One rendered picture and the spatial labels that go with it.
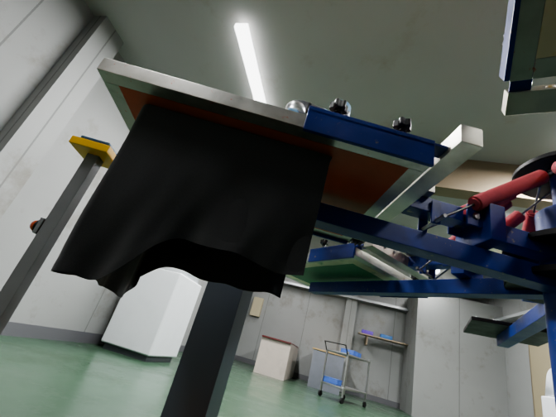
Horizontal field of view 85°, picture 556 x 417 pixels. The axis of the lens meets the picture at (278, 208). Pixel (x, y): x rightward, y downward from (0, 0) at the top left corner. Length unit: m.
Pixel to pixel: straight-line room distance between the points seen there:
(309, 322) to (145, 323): 5.83
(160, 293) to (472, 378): 6.83
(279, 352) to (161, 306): 3.52
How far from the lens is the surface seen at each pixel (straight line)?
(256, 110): 0.72
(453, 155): 0.81
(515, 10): 0.81
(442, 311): 8.60
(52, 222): 1.15
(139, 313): 4.41
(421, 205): 1.04
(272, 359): 7.15
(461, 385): 8.54
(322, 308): 9.36
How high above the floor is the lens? 0.50
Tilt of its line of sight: 24 degrees up
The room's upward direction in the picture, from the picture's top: 16 degrees clockwise
